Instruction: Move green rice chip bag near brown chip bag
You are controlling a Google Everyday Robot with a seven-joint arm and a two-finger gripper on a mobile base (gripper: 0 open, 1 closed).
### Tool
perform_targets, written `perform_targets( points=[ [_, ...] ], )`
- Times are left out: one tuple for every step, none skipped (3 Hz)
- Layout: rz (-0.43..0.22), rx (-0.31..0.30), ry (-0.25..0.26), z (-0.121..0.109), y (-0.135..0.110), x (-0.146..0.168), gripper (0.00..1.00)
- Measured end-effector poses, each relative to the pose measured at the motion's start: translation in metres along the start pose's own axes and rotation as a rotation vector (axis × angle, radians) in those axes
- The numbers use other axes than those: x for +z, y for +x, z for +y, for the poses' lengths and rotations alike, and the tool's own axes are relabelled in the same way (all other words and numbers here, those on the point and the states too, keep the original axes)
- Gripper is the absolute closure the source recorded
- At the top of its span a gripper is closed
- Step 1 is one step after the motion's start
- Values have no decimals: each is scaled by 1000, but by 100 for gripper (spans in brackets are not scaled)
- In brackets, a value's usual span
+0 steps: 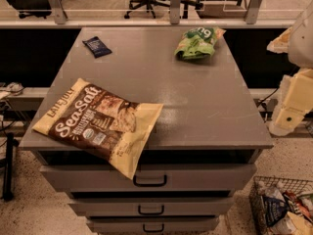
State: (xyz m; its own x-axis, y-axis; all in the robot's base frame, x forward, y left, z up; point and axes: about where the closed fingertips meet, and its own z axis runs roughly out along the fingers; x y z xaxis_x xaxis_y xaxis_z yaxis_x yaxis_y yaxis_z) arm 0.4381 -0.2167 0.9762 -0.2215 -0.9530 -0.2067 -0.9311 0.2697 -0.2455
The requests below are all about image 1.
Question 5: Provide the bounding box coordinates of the yellow snack bag in basket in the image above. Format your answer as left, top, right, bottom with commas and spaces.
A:
288, 212, 313, 235

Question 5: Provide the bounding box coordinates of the black middle drawer handle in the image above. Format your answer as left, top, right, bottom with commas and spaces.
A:
137, 205, 164, 215

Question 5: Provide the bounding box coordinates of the black top drawer handle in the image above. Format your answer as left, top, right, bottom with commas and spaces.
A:
133, 175, 167, 187

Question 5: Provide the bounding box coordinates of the dark blue snack packet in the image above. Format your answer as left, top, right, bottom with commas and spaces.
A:
82, 36, 112, 58

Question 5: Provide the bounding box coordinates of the brown sea salt chip bag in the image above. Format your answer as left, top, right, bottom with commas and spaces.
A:
33, 78, 163, 179

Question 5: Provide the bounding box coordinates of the green rice chip bag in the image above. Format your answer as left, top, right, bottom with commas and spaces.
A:
174, 26, 226, 60

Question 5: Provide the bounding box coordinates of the grey drawer cabinet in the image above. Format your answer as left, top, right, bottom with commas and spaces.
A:
22, 26, 272, 235

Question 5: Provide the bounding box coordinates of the wire basket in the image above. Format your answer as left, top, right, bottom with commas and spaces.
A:
248, 176, 313, 235

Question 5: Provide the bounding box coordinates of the black bottom drawer handle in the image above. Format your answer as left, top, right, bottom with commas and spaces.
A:
142, 224, 164, 233

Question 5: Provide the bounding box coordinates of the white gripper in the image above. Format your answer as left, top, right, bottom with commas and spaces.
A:
267, 27, 313, 136

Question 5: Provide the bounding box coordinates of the blue snack bag in basket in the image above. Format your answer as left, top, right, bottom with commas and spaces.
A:
263, 196, 289, 226

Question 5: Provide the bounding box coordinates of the red snack bag in basket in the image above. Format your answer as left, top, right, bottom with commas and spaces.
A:
283, 191, 311, 221

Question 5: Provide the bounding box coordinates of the black drawer handle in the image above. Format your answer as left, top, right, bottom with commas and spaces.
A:
133, 175, 167, 187
142, 224, 164, 233
137, 205, 164, 215

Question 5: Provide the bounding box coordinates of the black cable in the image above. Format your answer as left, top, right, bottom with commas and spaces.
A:
255, 87, 282, 122

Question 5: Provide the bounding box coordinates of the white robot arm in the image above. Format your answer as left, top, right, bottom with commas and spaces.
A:
267, 2, 313, 136

